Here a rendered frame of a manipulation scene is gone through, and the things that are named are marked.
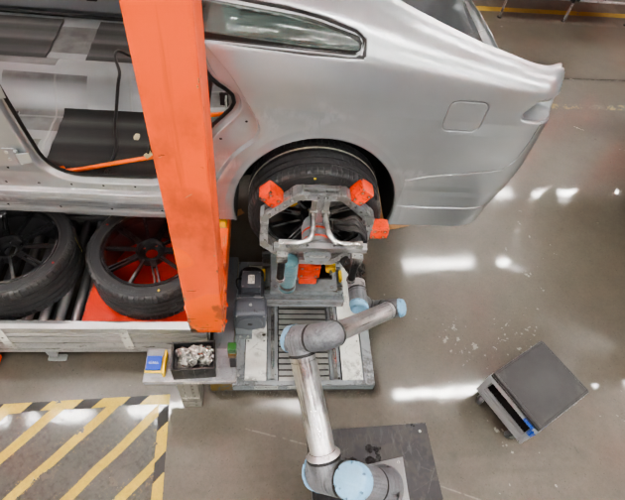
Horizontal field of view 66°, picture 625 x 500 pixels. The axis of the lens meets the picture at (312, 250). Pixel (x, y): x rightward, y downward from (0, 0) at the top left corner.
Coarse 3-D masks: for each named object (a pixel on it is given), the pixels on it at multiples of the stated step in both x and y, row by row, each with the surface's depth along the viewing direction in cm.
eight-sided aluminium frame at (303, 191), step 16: (288, 192) 219; (304, 192) 214; (320, 192) 215; (336, 192) 216; (272, 208) 221; (352, 208) 223; (368, 208) 230; (368, 224) 232; (272, 240) 246; (352, 240) 251; (336, 256) 253
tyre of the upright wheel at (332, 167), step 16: (288, 144) 228; (304, 144) 225; (320, 144) 226; (336, 144) 228; (272, 160) 228; (288, 160) 222; (304, 160) 219; (320, 160) 219; (336, 160) 221; (352, 160) 226; (256, 176) 235; (272, 176) 222; (288, 176) 217; (304, 176) 216; (320, 176) 217; (336, 176) 217; (352, 176) 220; (368, 176) 230; (256, 192) 227; (256, 208) 232; (256, 224) 242
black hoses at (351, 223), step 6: (348, 216) 220; (354, 216) 219; (336, 222) 222; (342, 222) 219; (348, 222) 217; (354, 222) 217; (360, 222) 220; (336, 228) 222; (342, 228) 219; (348, 228) 217; (354, 228) 216; (360, 228) 218; (360, 234) 217; (366, 234) 222; (366, 240) 220
